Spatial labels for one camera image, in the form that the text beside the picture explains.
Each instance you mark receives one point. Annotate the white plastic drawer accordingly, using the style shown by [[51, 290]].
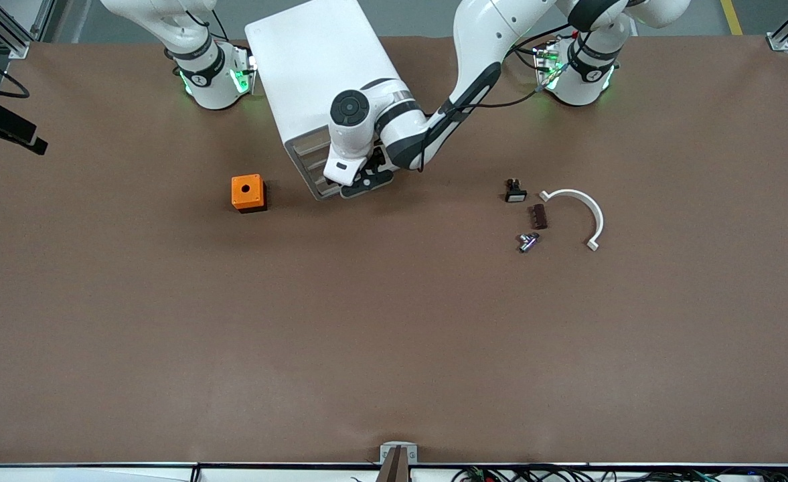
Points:
[[317, 176], [310, 147], [313, 163], [323, 191]]

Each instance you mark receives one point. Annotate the right arm base connector plate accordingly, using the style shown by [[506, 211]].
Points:
[[245, 70]]

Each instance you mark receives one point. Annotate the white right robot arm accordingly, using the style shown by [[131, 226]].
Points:
[[213, 87]]

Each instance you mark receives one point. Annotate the left arm base connector plate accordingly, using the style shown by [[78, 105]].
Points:
[[547, 67]]

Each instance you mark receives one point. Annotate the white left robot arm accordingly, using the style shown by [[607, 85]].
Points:
[[481, 40]]

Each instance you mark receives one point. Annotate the white drawer cabinet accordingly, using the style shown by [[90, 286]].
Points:
[[313, 60]]

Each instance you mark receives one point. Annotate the orange button box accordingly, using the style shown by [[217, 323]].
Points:
[[253, 198]]

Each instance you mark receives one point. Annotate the white-capped black push button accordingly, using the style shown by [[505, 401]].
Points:
[[515, 194]]

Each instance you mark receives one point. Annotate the brown terminal block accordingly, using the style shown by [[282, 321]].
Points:
[[539, 216]]

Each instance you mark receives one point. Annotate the silver metal fitting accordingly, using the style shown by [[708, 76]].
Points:
[[527, 242]]

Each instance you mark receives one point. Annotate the brown table mat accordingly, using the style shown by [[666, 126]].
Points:
[[394, 348]]

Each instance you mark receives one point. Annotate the white curved plastic clamp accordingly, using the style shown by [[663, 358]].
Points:
[[594, 211]]

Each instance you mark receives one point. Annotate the grey metal bracket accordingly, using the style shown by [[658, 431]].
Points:
[[398, 447]]

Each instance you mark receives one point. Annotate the white table edge rail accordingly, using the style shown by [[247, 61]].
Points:
[[99, 474]]

